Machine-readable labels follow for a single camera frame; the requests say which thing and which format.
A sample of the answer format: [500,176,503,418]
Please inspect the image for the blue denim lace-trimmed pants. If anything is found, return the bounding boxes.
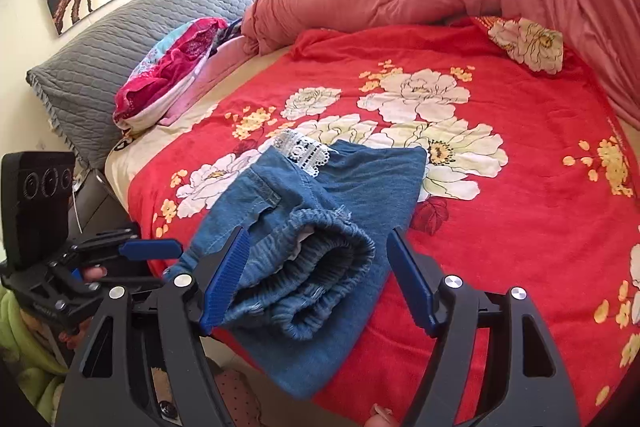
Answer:
[165,130,427,399]

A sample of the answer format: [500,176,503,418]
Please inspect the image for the left hand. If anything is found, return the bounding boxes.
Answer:
[56,264,109,350]

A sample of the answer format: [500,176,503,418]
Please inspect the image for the right hand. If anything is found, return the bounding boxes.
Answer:
[363,403,399,427]

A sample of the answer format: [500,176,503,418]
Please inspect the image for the beige bed sheet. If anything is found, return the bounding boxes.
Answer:
[104,46,290,211]

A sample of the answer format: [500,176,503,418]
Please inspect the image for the grey quilted headboard cushion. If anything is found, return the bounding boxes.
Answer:
[26,0,254,169]

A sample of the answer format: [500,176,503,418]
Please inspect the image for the magenta patterned pillow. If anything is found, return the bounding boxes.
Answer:
[113,17,227,132]

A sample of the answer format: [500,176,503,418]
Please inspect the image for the red floral blanket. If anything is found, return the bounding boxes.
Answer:
[127,20,639,424]

